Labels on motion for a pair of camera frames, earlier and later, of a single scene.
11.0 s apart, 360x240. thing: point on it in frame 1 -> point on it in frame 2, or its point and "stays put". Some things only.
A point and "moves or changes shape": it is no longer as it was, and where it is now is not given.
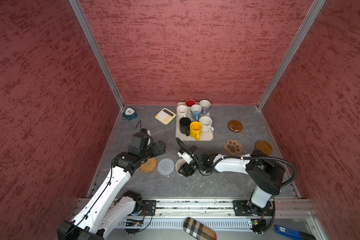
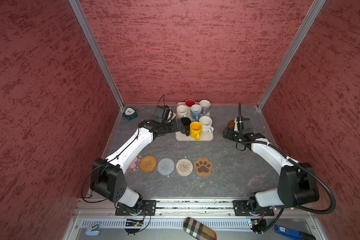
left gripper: (161, 149) -> (174, 128)
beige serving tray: (204, 136) stays put
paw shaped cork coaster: (233, 147) moves or changes shape
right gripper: (185, 169) -> (229, 132)
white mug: (182, 111) stays put
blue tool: (293, 233) stays put
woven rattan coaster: (149, 166) stays put
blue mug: (196, 110) stays put
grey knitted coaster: (165, 166) stays put
